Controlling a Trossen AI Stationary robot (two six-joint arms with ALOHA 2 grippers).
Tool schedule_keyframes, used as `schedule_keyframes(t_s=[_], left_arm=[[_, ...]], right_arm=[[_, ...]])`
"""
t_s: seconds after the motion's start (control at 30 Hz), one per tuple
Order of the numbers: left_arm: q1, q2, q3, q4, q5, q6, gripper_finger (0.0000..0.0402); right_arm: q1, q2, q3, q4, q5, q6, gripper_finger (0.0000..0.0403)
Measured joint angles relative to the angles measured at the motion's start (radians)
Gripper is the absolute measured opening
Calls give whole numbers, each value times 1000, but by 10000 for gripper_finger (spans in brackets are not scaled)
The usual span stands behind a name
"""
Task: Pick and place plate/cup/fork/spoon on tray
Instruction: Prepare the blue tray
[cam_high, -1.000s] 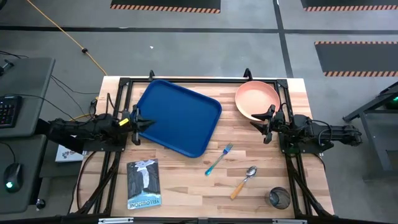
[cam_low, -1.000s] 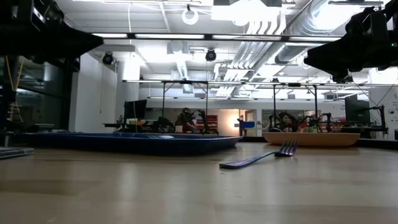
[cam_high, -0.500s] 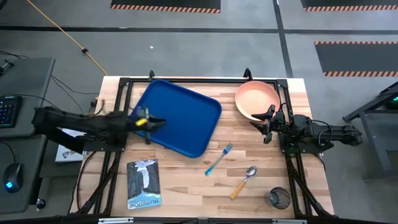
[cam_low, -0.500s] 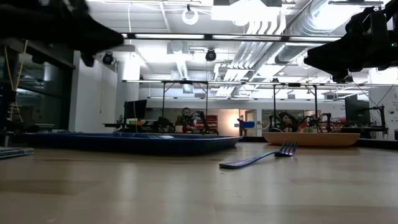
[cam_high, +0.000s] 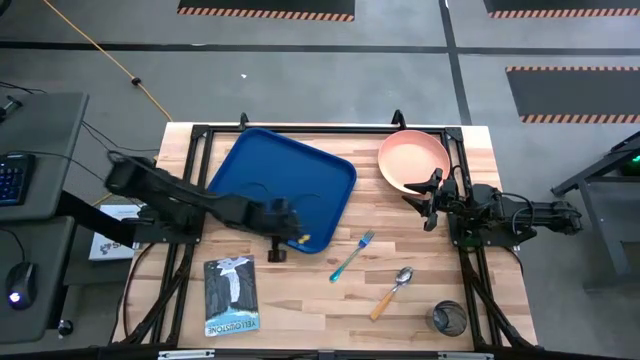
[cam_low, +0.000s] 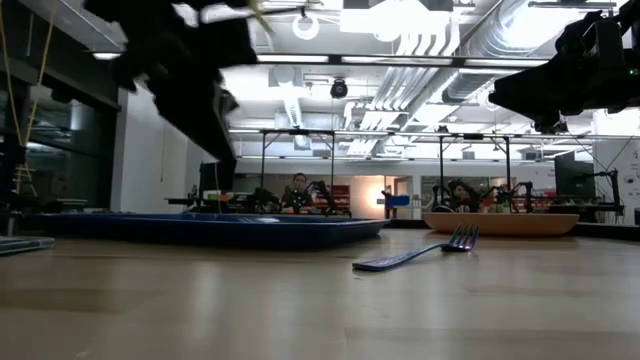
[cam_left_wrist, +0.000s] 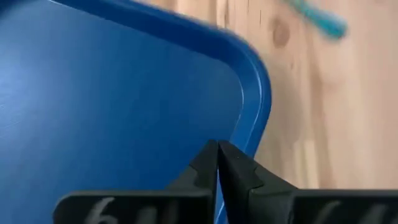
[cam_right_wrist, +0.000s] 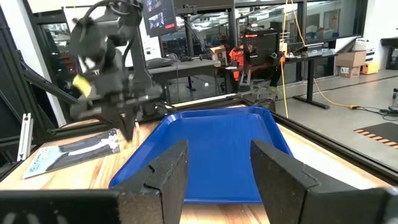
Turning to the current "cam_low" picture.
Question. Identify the background black robot arm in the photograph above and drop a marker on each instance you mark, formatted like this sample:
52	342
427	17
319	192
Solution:
327	197
520	195
265	200

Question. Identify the blue plastic tray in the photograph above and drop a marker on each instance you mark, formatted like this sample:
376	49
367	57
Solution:
200	232

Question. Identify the silver ceiling air duct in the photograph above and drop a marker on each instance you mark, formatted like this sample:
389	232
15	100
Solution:
490	45

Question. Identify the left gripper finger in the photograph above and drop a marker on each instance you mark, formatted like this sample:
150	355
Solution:
200	120

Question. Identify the black ceiling dome camera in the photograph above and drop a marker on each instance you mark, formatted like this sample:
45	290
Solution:
339	89

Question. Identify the person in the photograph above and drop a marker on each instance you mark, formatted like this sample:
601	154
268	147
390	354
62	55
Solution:
298	192
462	197

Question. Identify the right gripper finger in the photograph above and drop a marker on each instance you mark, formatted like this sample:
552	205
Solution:
525	95

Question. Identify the black metal rig frame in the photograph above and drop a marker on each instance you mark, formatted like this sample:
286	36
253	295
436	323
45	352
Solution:
507	160
263	160

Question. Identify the blue storage bin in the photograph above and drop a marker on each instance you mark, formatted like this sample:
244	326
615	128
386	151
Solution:
398	200

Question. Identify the grey flat mat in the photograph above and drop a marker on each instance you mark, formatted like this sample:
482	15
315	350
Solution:
20	245

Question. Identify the peach round plate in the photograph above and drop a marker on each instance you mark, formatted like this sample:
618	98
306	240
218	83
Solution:
500	225

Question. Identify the black overhead frame bar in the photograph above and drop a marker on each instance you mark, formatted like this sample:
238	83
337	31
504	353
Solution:
400	61

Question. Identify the dark computer monitor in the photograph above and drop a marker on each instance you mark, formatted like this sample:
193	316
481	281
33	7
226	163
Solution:
572	177
216	177

